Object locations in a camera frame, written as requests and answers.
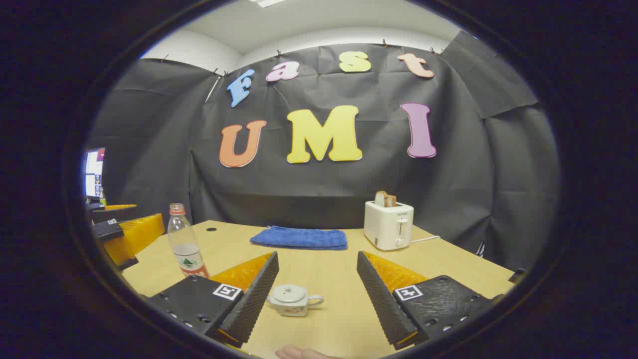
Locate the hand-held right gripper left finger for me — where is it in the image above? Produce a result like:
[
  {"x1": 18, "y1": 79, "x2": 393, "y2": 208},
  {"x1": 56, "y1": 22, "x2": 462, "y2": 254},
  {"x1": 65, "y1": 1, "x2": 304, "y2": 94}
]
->
[{"x1": 147, "y1": 251, "x2": 280, "y2": 350}]

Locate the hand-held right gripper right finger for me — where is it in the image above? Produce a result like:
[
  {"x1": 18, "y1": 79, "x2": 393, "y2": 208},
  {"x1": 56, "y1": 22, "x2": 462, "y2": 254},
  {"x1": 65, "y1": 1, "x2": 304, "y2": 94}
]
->
[{"x1": 356, "y1": 251, "x2": 504, "y2": 351}]

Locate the white ceramic teacup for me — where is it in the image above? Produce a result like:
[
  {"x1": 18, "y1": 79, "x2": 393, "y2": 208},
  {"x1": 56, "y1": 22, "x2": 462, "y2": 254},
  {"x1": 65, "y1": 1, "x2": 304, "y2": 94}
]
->
[{"x1": 267, "y1": 284, "x2": 324, "y2": 318}]

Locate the clear plastic water bottle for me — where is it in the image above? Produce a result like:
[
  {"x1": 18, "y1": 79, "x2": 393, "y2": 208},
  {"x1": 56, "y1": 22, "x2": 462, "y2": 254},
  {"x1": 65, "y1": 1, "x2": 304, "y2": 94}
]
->
[{"x1": 167, "y1": 203, "x2": 210, "y2": 278}]

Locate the computer monitor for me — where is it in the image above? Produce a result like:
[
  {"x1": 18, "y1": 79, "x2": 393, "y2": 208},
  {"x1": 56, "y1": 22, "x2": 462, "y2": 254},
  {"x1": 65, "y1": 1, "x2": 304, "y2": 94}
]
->
[{"x1": 84, "y1": 148, "x2": 106, "y2": 198}]

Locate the folded blue towel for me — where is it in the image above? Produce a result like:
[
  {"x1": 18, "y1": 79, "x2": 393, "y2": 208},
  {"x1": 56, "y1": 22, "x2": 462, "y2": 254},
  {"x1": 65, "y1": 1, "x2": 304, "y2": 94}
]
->
[{"x1": 250, "y1": 226, "x2": 348, "y2": 251}]

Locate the white toaster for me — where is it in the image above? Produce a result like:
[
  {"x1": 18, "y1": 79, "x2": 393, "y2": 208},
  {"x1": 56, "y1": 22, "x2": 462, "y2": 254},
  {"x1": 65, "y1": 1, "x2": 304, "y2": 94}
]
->
[{"x1": 363, "y1": 200, "x2": 414, "y2": 251}]

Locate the black backdrop cloth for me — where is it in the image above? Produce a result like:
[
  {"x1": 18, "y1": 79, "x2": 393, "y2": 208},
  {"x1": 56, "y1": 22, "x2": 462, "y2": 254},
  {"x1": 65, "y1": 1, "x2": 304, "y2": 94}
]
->
[{"x1": 85, "y1": 30, "x2": 561, "y2": 272}]

